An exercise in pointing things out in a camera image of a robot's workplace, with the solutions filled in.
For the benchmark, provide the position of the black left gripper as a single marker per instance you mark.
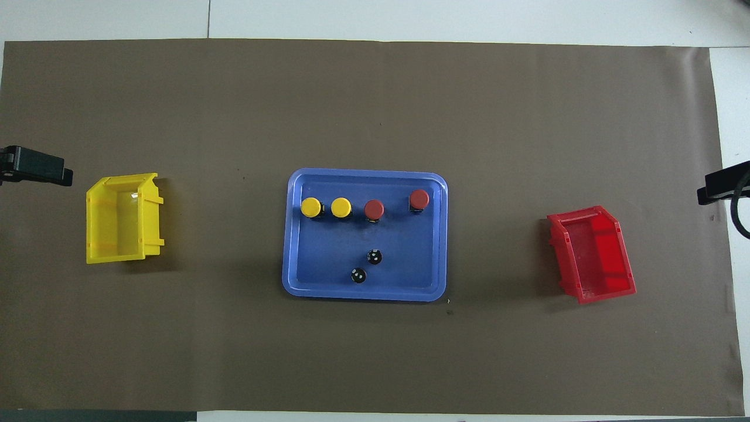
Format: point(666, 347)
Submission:
point(6, 164)

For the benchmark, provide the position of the yellow push button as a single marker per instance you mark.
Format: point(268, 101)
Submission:
point(341, 207)
point(310, 206)

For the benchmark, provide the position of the red push button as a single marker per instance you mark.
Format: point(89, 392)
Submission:
point(419, 198)
point(374, 208)

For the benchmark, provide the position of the yellow plastic storage bin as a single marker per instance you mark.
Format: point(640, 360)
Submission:
point(126, 223)

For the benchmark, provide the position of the red plastic storage bin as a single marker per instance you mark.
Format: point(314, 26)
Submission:
point(597, 252)

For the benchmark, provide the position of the brown paper table mat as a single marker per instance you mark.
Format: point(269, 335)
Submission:
point(234, 351)

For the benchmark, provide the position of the blue plastic tray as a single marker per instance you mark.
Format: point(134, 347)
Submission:
point(328, 252)

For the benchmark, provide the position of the black cylindrical capacitor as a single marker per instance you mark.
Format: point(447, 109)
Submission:
point(358, 275)
point(374, 257)

